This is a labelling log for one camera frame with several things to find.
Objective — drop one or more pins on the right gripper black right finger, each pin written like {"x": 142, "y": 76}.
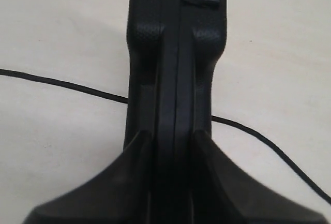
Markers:
{"x": 223, "y": 193}

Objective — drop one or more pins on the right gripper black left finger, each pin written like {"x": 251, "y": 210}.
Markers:
{"x": 119, "y": 194}

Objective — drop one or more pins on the black plastic carry case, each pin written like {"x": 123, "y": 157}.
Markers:
{"x": 173, "y": 46}

